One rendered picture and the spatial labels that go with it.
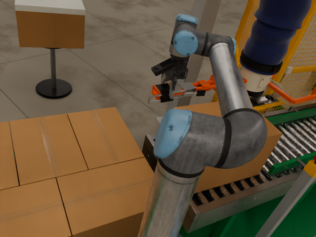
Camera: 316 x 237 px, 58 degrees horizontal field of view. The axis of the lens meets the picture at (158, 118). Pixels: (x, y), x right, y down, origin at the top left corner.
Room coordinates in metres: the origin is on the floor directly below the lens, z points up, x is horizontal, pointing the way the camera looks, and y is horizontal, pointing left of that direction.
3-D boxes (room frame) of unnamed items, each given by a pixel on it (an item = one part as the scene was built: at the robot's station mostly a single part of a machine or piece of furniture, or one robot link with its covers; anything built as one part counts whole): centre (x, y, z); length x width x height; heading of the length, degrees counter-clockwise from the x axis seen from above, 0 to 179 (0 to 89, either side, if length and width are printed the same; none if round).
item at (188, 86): (1.26, -0.11, 1.24); 0.07 x 0.07 x 0.04; 36
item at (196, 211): (1.30, -0.15, 0.58); 0.70 x 0.03 x 0.06; 35
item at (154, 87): (1.18, 0.01, 1.24); 0.08 x 0.07 x 0.05; 126
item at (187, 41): (1.08, -0.04, 1.56); 0.12 x 0.12 x 0.09; 5
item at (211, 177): (1.51, -0.44, 0.75); 0.60 x 0.40 x 0.40; 123
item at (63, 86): (2.70, 1.26, 0.31); 0.40 x 0.40 x 0.62
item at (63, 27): (2.70, 1.26, 0.82); 0.60 x 0.40 x 0.40; 117
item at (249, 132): (0.79, -0.19, 1.56); 0.68 x 0.12 x 0.12; 5
